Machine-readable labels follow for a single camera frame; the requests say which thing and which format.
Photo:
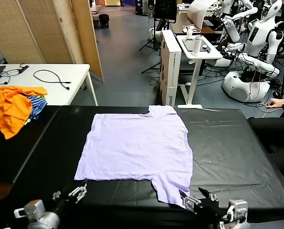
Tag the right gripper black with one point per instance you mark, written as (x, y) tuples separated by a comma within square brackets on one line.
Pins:
[(209, 210)]

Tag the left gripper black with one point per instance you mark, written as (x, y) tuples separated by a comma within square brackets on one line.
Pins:
[(62, 206)]

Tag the lavender t-shirt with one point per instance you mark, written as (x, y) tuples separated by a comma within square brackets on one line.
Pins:
[(132, 143)]

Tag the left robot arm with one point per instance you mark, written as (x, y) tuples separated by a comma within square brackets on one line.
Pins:
[(49, 220)]

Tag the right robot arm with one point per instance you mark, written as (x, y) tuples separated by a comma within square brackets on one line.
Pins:
[(218, 221)]

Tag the person's bare hand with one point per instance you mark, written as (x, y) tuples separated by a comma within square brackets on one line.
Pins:
[(276, 103)]

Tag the black plastic table cover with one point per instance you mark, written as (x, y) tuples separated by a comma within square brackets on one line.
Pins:
[(227, 143)]

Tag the black side table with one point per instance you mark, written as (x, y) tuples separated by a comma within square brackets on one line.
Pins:
[(11, 162)]

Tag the blue striped garment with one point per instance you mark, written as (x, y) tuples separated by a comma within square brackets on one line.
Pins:
[(38, 106)]

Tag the person's black trousers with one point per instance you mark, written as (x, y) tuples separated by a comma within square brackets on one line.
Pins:
[(270, 133)]

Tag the yellow green garment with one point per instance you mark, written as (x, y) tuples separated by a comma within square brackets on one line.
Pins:
[(42, 96)]

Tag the orange garment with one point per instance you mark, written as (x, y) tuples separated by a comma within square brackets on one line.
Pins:
[(8, 109)]

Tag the white humanoid robot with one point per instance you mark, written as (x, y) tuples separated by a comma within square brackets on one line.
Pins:
[(237, 88), (232, 31)]

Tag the white table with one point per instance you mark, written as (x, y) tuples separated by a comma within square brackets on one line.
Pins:
[(49, 69)]

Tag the tall white cardboard box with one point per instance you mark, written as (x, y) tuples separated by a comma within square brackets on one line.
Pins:
[(174, 71)]

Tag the black tripod stand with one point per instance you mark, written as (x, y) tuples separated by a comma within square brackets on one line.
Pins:
[(151, 67), (154, 33)]

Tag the white standing desk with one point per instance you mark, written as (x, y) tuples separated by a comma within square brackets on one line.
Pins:
[(213, 53)]

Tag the small black device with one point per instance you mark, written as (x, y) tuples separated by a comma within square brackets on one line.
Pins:
[(205, 47)]

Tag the white water bottle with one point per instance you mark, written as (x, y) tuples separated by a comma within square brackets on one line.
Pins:
[(197, 45)]

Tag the grey tablet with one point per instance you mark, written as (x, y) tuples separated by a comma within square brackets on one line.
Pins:
[(188, 44)]

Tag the wooden folding screen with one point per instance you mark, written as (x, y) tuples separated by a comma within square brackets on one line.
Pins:
[(37, 28)]

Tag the white rounded machine base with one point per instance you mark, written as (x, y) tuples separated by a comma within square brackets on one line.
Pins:
[(156, 33)]

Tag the black bin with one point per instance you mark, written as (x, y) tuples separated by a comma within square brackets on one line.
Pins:
[(104, 21)]

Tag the brown wooden desk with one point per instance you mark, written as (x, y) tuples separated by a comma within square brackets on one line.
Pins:
[(180, 23)]

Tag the white curved panel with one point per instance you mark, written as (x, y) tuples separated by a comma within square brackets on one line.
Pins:
[(198, 12)]

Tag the black monitor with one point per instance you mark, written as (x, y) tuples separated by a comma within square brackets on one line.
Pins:
[(164, 8)]

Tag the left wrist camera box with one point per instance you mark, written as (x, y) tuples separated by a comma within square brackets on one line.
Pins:
[(34, 207)]

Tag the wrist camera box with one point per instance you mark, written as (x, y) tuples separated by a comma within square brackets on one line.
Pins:
[(238, 208), (34, 207)]

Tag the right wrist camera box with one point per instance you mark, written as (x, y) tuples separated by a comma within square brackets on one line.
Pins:
[(238, 208)]

